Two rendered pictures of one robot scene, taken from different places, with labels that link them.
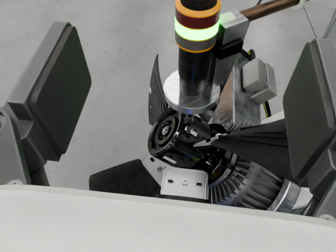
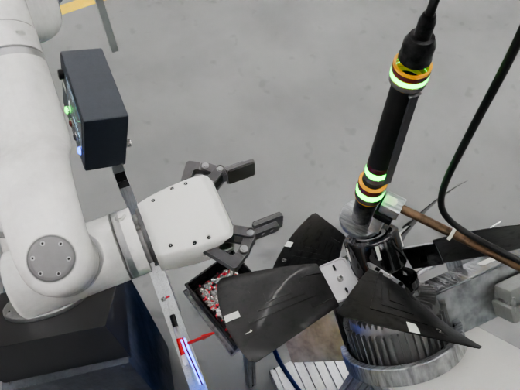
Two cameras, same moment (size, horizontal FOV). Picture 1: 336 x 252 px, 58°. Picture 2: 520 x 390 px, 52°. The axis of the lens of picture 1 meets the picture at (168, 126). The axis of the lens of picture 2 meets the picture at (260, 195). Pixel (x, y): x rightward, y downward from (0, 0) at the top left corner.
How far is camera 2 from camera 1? 0.60 m
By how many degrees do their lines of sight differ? 32
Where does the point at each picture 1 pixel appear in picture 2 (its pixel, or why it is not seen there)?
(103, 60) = (507, 123)
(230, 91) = (477, 273)
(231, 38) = (384, 213)
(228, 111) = (449, 283)
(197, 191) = (340, 292)
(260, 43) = not seen: outside the picture
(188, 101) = (347, 220)
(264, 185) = (389, 349)
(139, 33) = not seen: outside the picture
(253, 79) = (508, 286)
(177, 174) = (343, 269)
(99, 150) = not seen: hidden behind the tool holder
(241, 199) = (363, 335)
